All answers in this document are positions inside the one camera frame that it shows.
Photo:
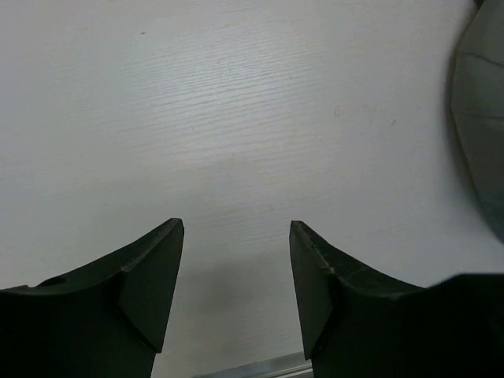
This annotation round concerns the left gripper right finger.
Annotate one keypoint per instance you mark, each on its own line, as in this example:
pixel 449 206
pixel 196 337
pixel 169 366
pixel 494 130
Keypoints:
pixel 359 322

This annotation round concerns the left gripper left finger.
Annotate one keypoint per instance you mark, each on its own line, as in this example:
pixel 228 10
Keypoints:
pixel 107 318

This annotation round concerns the front aluminium table rail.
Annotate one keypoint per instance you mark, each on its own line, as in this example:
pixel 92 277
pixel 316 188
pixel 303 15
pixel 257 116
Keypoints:
pixel 292 365

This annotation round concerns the grey pleated skirt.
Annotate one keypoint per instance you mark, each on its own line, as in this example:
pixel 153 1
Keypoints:
pixel 476 103

